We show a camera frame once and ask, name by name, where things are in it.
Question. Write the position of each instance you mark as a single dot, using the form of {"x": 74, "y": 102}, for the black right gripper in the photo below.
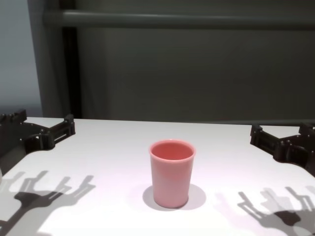
{"x": 297, "y": 157}

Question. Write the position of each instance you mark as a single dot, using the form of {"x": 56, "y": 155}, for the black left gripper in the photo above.
{"x": 29, "y": 145}

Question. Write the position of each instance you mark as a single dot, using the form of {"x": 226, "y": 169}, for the pink plastic cup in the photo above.
{"x": 169, "y": 179}

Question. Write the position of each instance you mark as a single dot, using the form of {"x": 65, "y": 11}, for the dark vertical frame post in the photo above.
{"x": 51, "y": 61}

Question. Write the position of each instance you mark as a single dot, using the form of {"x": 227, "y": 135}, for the dark low rail bar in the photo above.
{"x": 172, "y": 117}

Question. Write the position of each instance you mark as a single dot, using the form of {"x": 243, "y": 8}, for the grey horizontal rail bar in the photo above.
{"x": 172, "y": 18}

